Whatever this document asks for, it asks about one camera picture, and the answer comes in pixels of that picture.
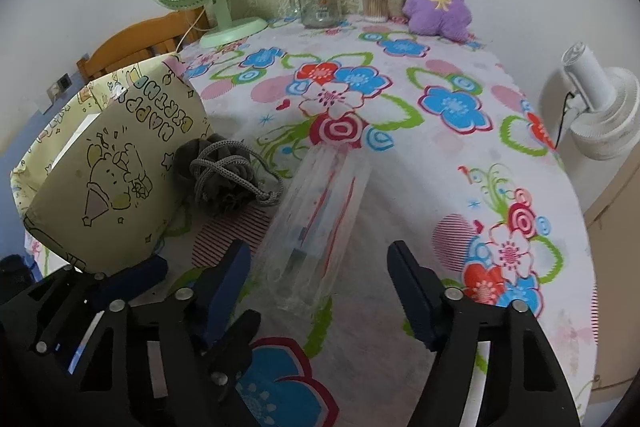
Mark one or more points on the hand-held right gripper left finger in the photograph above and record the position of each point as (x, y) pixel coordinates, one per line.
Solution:
(222, 287)

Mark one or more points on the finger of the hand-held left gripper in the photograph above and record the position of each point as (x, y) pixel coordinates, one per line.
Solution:
(135, 277)

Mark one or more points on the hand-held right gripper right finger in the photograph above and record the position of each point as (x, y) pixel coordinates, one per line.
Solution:
(410, 292)

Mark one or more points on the yellow printed fabric storage box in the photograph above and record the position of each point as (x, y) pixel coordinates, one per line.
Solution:
(100, 187)

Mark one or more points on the clear plastic packet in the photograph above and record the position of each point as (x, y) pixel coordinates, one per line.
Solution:
(320, 217)

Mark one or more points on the floral tablecloth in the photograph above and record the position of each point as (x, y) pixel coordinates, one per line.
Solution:
(425, 187)

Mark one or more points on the beige wooden cabinet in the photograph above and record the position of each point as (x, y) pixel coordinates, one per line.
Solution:
(615, 227)

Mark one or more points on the wooden bed headboard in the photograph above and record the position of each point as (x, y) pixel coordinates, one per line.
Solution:
(130, 42)

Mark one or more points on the white standing fan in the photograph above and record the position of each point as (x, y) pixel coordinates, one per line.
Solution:
(605, 107)

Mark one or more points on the swab container with orange lid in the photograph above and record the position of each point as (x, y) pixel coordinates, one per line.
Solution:
(376, 7)

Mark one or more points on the wall socket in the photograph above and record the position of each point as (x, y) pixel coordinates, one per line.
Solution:
(64, 82)

